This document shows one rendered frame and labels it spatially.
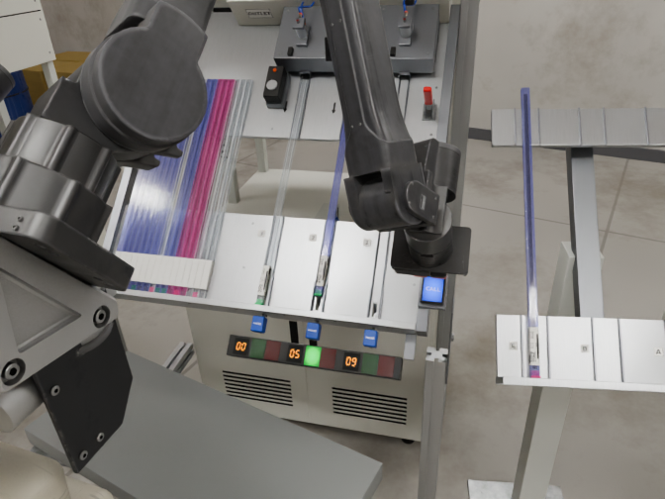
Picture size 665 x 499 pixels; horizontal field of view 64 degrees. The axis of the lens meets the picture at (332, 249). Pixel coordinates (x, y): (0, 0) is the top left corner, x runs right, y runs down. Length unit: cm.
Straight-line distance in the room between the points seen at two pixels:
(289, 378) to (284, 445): 66
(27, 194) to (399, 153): 36
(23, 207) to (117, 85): 9
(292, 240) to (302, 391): 66
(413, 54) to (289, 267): 50
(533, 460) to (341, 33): 107
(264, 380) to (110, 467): 73
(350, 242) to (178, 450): 49
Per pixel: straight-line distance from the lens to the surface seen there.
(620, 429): 195
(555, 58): 402
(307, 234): 108
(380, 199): 57
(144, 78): 39
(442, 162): 65
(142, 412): 109
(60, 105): 39
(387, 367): 101
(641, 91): 401
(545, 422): 130
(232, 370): 167
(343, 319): 100
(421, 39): 119
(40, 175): 36
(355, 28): 59
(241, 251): 111
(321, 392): 161
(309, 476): 93
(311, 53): 121
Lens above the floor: 134
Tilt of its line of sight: 30 degrees down
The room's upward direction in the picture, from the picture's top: 3 degrees counter-clockwise
